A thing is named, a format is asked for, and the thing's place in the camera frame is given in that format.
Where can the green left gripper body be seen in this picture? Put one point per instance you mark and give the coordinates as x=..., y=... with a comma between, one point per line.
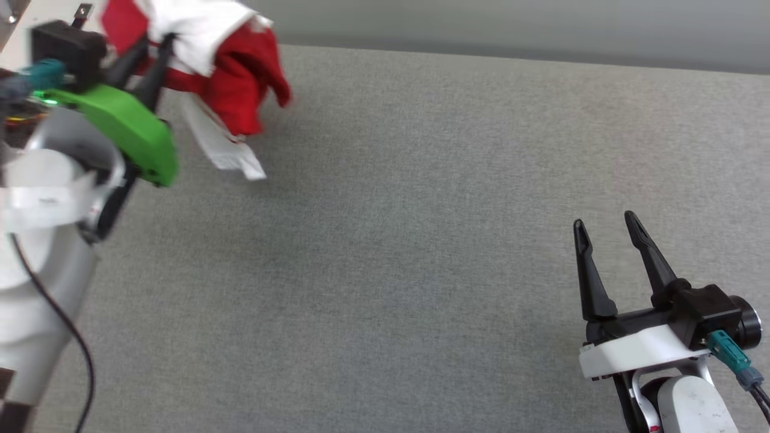
x=135, y=129

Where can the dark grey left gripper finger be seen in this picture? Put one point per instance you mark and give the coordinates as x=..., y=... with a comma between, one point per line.
x=129, y=63
x=156, y=72

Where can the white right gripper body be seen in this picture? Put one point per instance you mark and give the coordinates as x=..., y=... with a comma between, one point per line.
x=637, y=349

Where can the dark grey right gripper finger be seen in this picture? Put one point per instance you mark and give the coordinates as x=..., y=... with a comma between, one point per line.
x=652, y=261
x=592, y=282

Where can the red and white basketball jersey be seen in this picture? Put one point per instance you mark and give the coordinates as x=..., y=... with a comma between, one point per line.
x=234, y=72

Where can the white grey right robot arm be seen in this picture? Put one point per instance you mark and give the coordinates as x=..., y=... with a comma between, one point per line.
x=692, y=403

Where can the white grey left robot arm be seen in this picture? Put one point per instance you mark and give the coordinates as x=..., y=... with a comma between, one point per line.
x=42, y=282

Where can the white metal equipment box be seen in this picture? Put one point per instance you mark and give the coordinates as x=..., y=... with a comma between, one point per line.
x=48, y=12

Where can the white paper label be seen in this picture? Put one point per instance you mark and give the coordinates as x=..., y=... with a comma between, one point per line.
x=42, y=192

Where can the small silver metal knob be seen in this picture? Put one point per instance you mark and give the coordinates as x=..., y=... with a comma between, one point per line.
x=12, y=18

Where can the grey fabric sofa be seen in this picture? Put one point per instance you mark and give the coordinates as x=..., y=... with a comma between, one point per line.
x=391, y=252

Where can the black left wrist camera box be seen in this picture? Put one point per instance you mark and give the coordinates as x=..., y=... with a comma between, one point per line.
x=69, y=48

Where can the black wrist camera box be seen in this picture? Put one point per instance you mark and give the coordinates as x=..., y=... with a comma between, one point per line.
x=69, y=48
x=710, y=310

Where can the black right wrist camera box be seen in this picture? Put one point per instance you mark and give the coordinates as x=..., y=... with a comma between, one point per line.
x=710, y=310

